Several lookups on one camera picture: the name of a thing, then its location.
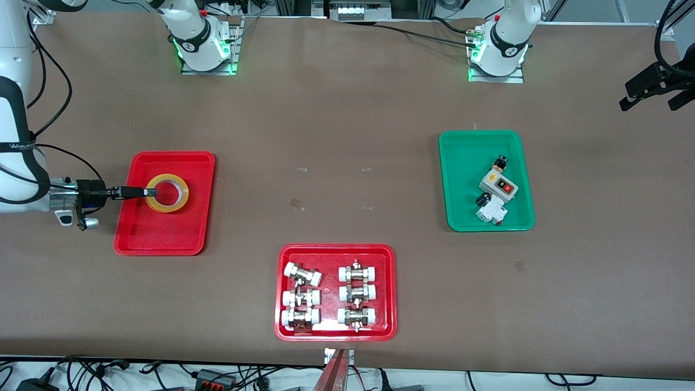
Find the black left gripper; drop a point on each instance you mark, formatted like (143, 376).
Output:
(662, 75)

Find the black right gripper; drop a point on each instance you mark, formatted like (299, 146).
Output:
(90, 194)

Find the yellow tape roll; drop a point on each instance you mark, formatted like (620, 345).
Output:
(182, 203)

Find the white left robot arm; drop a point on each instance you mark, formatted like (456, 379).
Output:
(507, 38)

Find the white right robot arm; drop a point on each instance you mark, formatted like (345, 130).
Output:
(11, 54)

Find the empty red plastic tray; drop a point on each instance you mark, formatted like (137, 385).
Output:
(163, 233)

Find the green plastic tray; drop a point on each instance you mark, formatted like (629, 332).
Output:
(461, 201)

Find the red tray with fittings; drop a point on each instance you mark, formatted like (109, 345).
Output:
(330, 293)

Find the black brass knob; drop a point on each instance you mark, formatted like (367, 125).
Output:
(500, 162)

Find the white circuit breaker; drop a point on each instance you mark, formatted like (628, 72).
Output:
(493, 212)

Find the white capped metal pipe fitting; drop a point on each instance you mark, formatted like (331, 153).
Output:
(357, 317)
(300, 319)
(358, 272)
(302, 275)
(358, 293)
(301, 297)

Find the black box orange connectors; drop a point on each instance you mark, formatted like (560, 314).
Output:
(214, 378)

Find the black power adapter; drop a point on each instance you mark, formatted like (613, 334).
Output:
(38, 384)

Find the red aluminium profile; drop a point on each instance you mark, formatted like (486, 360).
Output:
(332, 377)

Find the white terminal block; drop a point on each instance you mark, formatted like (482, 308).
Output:
(350, 13)

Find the silver table corner bracket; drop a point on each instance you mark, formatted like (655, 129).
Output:
(43, 18)
(665, 31)

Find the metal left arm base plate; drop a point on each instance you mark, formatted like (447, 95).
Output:
(518, 79)

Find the grey switch box red button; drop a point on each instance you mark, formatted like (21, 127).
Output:
(497, 186)

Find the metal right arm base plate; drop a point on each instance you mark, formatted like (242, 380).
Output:
(234, 54)

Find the silver metal bracket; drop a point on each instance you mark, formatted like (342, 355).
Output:
(328, 355)

